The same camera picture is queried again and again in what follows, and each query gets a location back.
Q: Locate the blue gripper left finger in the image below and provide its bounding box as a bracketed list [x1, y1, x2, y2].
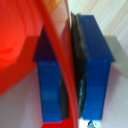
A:
[32, 32, 72, 123]

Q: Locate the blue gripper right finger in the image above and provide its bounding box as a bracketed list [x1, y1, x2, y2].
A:
[69, 13, 116, 121]

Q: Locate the red plastic bowl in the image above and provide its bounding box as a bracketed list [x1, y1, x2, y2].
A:
[0, 0, 85, 128]

